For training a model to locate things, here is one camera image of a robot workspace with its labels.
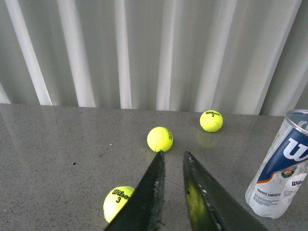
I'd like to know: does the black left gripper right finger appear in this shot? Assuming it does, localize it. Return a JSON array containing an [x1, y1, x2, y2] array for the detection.
[[183, 151, 267, 231]]

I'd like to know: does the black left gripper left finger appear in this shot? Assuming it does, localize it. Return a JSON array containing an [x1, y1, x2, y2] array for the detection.
[[105, 151, 166, 231]]

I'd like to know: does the clear Wilson tennis ball can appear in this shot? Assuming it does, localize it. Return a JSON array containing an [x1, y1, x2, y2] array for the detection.
[[245, 109, 308, 219]]

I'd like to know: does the plain yellow tennis ball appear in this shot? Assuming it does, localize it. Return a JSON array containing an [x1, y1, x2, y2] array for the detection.
[[103, 186, 135, 223]]

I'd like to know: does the Head Team tennis ball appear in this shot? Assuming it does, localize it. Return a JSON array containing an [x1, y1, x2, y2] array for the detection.
[[147, 127, 173, 152]]

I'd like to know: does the Wilson 3 tennis ball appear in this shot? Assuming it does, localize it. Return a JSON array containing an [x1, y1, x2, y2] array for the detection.
[[199, 110, 223, 132]]

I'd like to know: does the white pleated curtain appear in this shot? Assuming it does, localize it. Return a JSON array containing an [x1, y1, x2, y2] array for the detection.
[[0, 0, 308, 116]]

